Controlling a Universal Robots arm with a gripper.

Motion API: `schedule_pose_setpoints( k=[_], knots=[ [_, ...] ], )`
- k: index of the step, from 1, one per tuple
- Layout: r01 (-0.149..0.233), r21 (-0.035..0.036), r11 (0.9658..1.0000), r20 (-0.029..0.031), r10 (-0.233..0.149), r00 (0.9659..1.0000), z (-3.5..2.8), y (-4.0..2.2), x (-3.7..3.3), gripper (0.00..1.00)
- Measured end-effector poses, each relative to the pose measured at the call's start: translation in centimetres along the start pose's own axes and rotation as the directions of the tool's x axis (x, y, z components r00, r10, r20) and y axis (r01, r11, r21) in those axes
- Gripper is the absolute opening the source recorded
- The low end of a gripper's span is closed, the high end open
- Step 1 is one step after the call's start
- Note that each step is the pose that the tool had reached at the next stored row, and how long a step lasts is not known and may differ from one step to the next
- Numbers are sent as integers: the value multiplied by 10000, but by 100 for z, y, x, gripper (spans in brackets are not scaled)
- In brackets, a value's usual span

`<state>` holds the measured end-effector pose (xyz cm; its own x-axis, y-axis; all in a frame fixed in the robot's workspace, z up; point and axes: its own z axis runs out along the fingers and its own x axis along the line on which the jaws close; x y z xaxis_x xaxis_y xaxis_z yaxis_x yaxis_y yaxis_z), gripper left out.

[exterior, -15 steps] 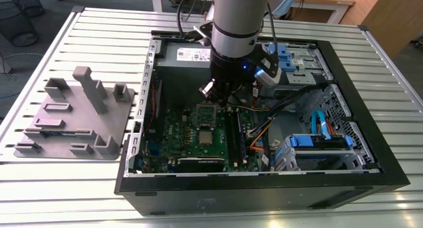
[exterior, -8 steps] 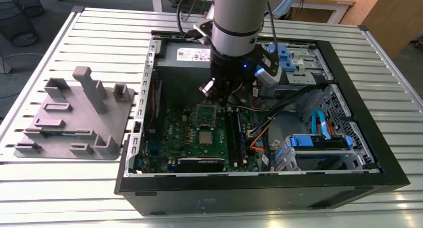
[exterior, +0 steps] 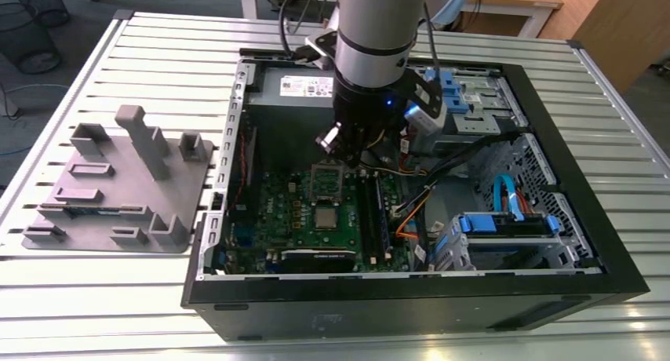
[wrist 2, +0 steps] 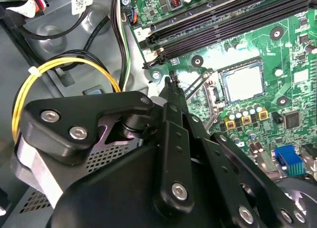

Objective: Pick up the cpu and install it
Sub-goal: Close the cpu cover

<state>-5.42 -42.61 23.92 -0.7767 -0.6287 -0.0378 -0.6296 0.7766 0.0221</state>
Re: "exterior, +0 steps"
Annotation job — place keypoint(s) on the blue plastic drive rail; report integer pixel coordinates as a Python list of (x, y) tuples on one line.
[(458, 104), (451, 82)]

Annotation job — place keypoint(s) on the black open PC case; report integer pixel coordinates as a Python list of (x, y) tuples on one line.
[(366, 310)]

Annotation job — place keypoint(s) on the RAM stick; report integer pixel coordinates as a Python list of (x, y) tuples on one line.
[(99, 211)]

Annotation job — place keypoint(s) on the metal disk bay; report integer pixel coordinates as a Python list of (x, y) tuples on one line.
[(515, 241)]

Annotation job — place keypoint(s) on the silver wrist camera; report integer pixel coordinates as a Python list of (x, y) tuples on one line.
[(426, 121)]

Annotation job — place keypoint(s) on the empty blue disk carrier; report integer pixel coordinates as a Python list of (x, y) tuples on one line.
[(442, 251)]

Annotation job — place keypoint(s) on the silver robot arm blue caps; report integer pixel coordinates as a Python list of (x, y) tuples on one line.
[(371, 35)]

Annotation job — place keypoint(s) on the hard disk in blue carrier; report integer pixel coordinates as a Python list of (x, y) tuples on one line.
[(479, 223)]

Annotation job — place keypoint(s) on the green motherboard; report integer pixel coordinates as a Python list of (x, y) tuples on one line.
[(283, 223)]

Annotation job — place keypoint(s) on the grey plastic parts rack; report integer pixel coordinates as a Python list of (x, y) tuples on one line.
[(131, 208)]

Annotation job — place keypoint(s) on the CPU socket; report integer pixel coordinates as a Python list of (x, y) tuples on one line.
[(327, 230)]

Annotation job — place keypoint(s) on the grey power supply unit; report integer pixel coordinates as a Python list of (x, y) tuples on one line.
[(292, 98)]

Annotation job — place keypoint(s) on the silver square CPU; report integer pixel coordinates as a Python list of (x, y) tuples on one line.
[(327, 219)]

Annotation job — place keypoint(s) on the black RAM slot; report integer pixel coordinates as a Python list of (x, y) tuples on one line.
[(366, 216), (382, 216)]

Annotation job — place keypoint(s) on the wooden cabinet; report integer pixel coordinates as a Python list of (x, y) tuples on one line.
[(618, 31)]

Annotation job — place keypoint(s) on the black graphics card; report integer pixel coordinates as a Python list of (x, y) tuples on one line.
[(319, 261)]

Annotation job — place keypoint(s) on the grey flange plate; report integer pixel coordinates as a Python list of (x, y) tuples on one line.
[(319, 43)]

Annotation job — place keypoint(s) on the small glossy wrist camera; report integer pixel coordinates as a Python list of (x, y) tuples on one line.
[(326, 139)]

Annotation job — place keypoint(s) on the grey metal drive cage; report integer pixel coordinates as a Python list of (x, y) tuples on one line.
[(482, 129)]

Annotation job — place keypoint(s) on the white metal desk frame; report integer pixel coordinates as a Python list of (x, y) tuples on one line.
[(250, 8)]

